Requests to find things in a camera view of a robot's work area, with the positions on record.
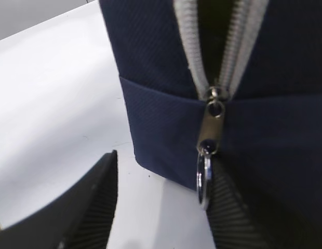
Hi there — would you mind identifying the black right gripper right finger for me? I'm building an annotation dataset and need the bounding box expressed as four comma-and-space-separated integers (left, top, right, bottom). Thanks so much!
206, 156, 322, 248

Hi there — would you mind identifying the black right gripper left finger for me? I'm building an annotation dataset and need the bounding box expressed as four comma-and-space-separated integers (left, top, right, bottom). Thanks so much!
0, 150, 118, 249

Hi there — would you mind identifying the navy blue lunch bag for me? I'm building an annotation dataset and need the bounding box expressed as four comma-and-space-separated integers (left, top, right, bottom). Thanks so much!
99, 1, 322, 220

